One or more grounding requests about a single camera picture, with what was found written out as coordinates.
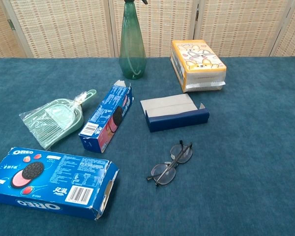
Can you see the black-framed eyeglasses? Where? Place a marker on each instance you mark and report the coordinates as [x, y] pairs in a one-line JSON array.
[[174, 159]]

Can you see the orange corgi tissue pack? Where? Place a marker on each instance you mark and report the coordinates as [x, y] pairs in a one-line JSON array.
[[199, 61]]

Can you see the blue glasses case grey lining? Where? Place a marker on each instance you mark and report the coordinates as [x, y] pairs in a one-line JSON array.
[[177, 120]]

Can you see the blue Oreo box open flaps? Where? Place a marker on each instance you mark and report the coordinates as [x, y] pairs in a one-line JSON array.
[[105, 115]]

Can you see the green plastic spray bottle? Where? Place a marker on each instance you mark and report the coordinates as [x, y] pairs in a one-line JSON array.
[[131, 49]]

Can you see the blue table cloth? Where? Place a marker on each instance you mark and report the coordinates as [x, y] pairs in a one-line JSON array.
[[248, 147]]

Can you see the blue Oreo box dented end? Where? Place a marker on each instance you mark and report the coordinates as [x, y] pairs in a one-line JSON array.
[[51, 177]]

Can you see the green dustpan brush set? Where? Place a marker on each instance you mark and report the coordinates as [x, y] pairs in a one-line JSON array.
[[61, 115]]

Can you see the woven folding screen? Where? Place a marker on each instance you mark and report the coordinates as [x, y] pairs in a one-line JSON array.
[[64, 24]]

